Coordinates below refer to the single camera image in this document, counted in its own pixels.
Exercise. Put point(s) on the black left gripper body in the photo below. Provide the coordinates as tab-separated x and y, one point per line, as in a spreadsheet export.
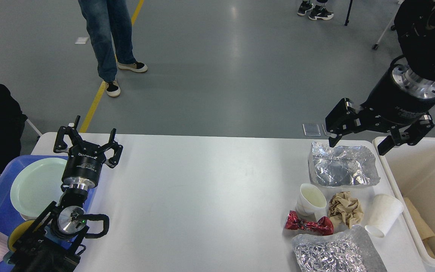
83	168

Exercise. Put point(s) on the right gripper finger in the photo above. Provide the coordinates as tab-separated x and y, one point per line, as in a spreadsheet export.
345	119
410	136

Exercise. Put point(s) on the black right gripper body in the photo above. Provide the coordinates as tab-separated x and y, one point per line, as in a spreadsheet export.
399	99

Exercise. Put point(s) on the light green plate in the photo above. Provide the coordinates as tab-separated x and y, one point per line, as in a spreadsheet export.
37	185

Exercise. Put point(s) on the white lid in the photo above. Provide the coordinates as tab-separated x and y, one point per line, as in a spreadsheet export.
384	212

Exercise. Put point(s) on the white paper cup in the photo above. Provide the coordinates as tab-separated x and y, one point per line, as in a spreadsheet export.
310	200

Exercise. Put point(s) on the dark teal mug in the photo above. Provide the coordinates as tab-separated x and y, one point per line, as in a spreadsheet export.
19	232

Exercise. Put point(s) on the brown paper bag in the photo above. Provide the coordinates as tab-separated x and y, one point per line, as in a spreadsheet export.
425	233

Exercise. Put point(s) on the silver foil bag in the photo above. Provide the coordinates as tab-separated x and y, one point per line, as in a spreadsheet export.
342	166
347	251

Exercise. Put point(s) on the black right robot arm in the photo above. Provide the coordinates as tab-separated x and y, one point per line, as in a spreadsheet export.
415	27

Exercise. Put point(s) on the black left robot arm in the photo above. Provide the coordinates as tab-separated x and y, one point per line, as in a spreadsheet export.
53	242

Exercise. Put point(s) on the beige plastic bin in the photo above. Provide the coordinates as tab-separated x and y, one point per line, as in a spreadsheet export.
411	173

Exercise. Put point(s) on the pink plate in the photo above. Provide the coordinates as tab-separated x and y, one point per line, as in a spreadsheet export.
27	218

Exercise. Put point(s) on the blue plastic tray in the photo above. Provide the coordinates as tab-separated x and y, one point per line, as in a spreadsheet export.
9	217

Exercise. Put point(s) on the crumpled brown paper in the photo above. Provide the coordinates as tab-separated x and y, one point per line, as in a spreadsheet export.
343	208

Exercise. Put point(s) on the red foil wrapper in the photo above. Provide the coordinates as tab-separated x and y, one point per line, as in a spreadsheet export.
323	226

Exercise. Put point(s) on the person in black and jeans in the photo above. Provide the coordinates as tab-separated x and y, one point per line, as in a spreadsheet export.
108	24

